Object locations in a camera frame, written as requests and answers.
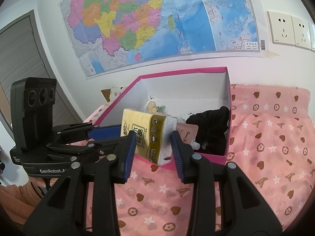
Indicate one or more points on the yellow tissue pack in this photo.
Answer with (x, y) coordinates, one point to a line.
(153, 134)

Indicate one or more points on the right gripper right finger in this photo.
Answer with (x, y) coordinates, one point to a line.
(224, 201)

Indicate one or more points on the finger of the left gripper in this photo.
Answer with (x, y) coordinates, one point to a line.
(103, 147)
(105, 132)

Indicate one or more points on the colourful wall map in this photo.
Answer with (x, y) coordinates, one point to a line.
(113, 35)

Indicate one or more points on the grey door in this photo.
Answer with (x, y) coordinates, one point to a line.
(22, 56)

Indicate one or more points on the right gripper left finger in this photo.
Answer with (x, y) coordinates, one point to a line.
(82, 201)

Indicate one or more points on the white wall sockets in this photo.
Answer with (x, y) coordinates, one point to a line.
(292, 31)

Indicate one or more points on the black scrunchie cloth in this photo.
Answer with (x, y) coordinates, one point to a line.
(212, 126)

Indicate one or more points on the medical tape packet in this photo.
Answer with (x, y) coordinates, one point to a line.
(187, 132)

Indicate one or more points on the brown cardboard piece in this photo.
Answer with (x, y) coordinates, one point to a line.
(107, 93)

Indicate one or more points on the beige plush bunny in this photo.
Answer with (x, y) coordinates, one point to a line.
(153, 108)

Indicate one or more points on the pink patterned blanket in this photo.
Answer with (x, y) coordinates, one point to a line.
(271, 140)

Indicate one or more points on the left forearm orange sleeve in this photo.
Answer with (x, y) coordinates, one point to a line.
(20, 201)

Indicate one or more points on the pink cardboard box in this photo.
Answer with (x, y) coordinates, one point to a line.
(181, 92)

